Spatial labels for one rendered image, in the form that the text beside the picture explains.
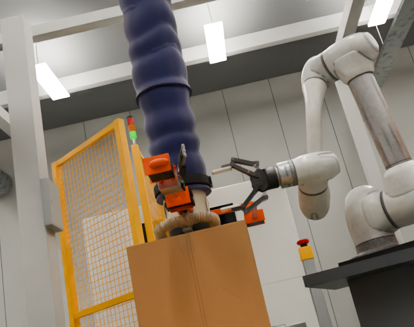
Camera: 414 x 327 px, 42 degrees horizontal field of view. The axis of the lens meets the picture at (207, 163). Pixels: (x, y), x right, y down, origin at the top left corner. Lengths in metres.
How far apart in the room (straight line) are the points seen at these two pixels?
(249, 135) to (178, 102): 9.89
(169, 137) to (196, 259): 0.56
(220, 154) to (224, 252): 10.20
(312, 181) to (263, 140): 10.18
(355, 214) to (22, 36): 2.65
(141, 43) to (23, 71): 1.64
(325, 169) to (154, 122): 0.71
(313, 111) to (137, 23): 0.83
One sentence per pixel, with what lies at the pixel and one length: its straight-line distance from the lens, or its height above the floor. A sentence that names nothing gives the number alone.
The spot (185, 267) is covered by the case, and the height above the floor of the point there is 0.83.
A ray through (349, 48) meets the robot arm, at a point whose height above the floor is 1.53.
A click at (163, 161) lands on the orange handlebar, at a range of 1.46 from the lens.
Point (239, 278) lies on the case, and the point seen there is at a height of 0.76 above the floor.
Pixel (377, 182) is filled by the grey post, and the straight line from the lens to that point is 5.53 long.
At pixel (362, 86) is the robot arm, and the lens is 2.14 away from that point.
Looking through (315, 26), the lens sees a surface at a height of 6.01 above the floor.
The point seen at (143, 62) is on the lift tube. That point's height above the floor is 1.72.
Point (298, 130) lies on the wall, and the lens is 12.10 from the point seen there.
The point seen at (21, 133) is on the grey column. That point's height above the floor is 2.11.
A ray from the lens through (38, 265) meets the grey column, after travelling 3.31.
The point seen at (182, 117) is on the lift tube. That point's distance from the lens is 2.12.
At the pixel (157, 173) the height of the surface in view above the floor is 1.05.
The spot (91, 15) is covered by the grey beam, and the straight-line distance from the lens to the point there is 4.57.
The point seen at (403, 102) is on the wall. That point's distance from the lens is 12.75.
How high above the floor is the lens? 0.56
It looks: 19 degrees up
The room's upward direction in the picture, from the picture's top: 13 degrees counter-clockwise
